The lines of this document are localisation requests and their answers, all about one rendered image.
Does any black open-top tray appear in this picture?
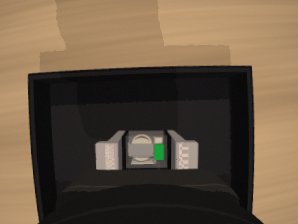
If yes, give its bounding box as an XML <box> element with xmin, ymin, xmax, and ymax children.
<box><xmin>28</xmin><ymin>66</ymin><xmax>254</xmax><ymax>222</ymax></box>

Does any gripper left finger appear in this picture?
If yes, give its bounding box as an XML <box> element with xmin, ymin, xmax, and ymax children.
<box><xmin>95</xmin><ymin>131</ymin><xmax>128</xmax><ymax>170</ymax></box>

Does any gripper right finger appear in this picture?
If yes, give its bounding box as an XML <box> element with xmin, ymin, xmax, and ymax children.
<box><xmin>164</xmin><ymin>130</ymin><xmax>198</xmax><ymax>169</ymax></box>

